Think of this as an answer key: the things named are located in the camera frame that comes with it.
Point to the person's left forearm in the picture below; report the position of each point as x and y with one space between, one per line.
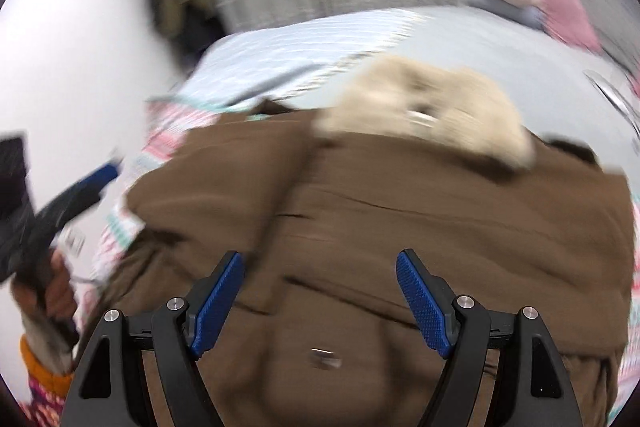
42 382

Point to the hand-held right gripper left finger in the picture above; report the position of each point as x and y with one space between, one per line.
217 307

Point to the clear clothes hanger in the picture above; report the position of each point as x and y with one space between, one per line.
612 94

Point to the pink pillow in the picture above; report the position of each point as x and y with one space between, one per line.
560 2

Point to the light blue striped blanket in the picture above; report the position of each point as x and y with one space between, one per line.
310 42

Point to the brown coat with fur collar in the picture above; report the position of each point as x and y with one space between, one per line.
400 217

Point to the bed with grey sheet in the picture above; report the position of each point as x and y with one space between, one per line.
500 47

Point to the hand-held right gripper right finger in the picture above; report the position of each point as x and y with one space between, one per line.
422 307

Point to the blue-grey pillow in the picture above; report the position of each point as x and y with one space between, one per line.
500 9

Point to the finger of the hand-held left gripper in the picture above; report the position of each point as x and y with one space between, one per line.
90 187

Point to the person's left hand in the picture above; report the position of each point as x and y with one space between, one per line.
64 289

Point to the pink and teal patterned blanket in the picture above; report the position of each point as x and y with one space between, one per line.
160 147

